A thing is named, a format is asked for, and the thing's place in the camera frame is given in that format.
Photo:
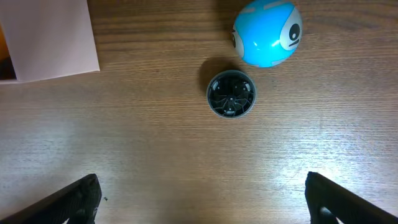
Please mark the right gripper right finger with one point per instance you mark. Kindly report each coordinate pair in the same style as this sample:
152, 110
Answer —
329, 202

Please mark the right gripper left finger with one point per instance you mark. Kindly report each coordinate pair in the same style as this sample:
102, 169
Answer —
75, 203

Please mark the small black round toy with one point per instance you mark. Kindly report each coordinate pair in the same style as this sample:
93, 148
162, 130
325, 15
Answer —
231, 94

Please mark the blue ball with eyes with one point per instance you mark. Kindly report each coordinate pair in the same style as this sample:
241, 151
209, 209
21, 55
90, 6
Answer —
267, 32

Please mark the white cardboard box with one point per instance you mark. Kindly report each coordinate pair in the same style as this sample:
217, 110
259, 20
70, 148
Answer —
48, 39

